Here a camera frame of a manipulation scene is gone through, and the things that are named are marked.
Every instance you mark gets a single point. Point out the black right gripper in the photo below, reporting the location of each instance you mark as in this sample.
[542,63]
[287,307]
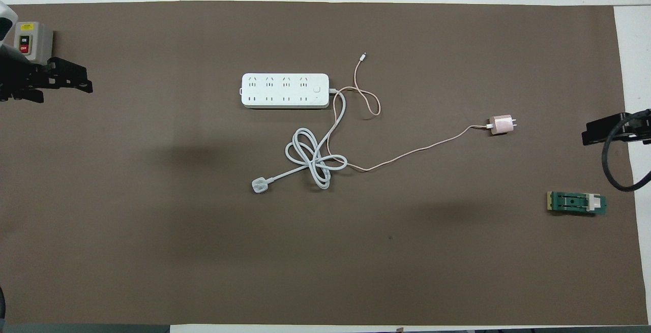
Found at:
[640,127]

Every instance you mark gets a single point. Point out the grey on-off switch box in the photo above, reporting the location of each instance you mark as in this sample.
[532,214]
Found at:
[33,40]

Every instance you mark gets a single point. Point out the brown table mat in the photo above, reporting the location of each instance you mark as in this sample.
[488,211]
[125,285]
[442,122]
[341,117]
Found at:
[152,246]

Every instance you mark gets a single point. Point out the pink charger block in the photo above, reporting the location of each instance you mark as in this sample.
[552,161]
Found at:
[501,125]

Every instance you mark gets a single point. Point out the green fixture on yellow sponge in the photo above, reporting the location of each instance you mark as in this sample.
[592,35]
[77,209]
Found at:
[574,203]

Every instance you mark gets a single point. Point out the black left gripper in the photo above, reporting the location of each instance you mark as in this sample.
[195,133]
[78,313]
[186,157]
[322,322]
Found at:
[18,73]

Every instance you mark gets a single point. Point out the white power strip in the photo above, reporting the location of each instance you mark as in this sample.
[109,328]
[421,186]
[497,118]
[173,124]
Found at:
[285,90]

